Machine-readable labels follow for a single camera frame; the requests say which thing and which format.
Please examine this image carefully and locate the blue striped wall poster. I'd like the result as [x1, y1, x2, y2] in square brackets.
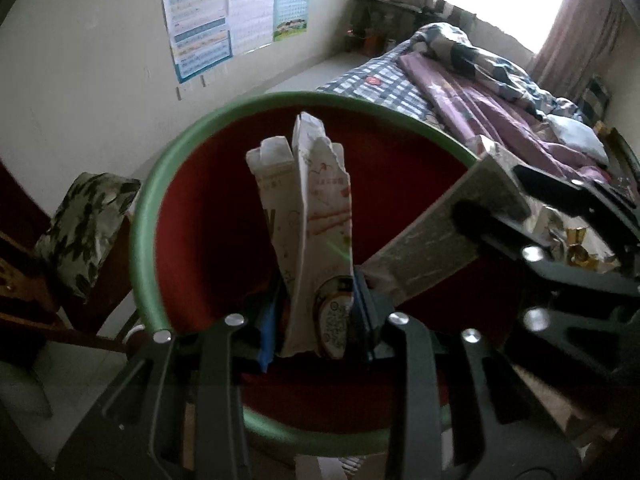
[161, 0, 235, 85]

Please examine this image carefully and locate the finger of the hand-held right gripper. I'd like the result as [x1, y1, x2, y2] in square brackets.
[512, 162, 640, 241]
[452, 199, 640, 396]

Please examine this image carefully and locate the white chart wall poster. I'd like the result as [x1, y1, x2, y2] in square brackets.
[226, 0, 277, 57]

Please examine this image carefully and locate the red basin with green rim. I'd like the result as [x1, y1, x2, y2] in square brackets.
[129, 91, 506, 457]

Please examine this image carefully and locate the brown curtain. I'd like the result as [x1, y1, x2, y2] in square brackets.
[527, 0, 626, 96]

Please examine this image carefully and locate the plaid bed sheet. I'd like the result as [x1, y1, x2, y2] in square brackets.
[315, 40, 481, 151]

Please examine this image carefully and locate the dark wooden bed headboard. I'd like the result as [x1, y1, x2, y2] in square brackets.
[595, 120, 640, 196]

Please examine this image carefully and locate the gold foil wrapper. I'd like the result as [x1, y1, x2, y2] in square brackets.
[562, 227, 621, 268]

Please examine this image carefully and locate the camouflage pattern cushion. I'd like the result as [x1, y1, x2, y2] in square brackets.
[34, 172, 142, 303]

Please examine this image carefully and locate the torn white paper carton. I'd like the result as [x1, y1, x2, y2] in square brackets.
[245, 112, 358, 361]

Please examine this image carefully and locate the grey checked duvet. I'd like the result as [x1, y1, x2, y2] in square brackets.
[410, 22, 591, 121]

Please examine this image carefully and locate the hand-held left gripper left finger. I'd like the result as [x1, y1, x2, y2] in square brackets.
[55, 280, 283, 480]

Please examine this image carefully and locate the purple blanket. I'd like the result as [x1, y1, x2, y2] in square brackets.
[397, 52, 611, 186]

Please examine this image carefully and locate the white pillow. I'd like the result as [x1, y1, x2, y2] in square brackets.
[545, 112, 611, 166]

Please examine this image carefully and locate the dark shelf with small items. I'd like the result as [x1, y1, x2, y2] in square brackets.
[345, 0, 451, 56]

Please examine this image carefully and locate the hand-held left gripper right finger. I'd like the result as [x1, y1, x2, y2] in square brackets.
[350, 270, 586, 480]

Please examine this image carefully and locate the grey cardboard piece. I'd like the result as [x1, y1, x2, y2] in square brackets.
[360, 152, 531, 306]

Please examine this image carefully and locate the wooden chair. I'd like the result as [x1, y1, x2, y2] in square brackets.
[0, 160, 146, 356]

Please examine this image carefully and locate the teal cartoon wall poster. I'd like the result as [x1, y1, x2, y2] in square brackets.
[272, 0, 313, 43]

